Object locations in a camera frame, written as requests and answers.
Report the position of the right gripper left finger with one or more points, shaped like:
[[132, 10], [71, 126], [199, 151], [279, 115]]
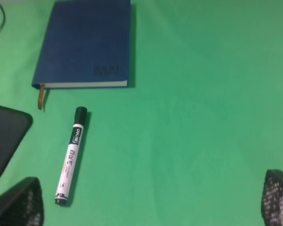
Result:
[[22, 204]]

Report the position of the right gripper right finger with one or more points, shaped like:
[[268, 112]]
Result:
[[272, 198]]

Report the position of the black white marker pen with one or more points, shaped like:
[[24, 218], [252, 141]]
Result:
[[68, 168]]

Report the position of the blue notebook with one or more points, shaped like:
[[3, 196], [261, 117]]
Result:
[[86, 45]]

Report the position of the black green Razer mousepad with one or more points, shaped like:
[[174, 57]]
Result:
[[14, 124]]

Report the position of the green tablecloth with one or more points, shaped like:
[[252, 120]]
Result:
[[188, 144]]

